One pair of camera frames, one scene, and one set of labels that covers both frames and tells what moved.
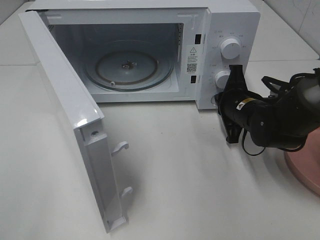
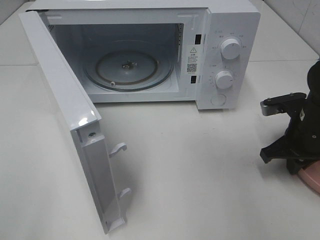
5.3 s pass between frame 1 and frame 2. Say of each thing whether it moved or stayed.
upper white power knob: stayed
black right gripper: moved
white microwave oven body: stayed
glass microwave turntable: stayed
